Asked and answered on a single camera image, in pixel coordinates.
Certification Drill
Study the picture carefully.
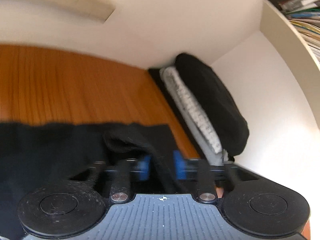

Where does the black fleece sweatshirt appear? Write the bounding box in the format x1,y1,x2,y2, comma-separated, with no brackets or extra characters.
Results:
0,122,190,238

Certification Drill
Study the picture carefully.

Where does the grey white garment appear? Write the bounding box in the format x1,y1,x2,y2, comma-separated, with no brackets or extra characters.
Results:
159,66,229,167

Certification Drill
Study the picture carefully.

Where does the white wall shelf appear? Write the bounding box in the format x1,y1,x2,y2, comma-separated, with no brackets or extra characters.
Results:
259,0,320,73

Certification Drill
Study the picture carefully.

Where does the window sill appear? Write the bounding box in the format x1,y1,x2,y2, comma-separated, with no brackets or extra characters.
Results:
0,0,117,25

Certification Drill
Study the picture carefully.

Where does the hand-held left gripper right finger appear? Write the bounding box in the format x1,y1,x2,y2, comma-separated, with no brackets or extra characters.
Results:
173,150,260,204

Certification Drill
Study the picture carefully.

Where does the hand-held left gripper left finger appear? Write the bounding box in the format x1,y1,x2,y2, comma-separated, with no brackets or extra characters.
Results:
67,155,152,203

